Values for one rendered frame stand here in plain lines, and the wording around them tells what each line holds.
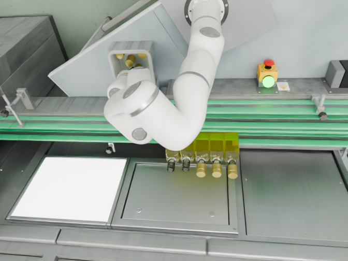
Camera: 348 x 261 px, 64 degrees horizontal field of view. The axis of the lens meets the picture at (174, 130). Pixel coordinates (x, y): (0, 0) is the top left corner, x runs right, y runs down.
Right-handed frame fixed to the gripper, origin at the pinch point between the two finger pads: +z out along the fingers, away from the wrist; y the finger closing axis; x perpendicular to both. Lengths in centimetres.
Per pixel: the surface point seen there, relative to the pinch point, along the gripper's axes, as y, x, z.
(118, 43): -7.1, 11.2, 0.2
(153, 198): 10, -44, -28
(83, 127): -23.1, -22.6, -10.4
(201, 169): 29.1, -28.0, -27.9
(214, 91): 32.5, -6.7, -2.9
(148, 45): 5.8, 11.2, -1.9
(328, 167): 83, -38, -6
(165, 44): 11.9, 10.5, 2.9
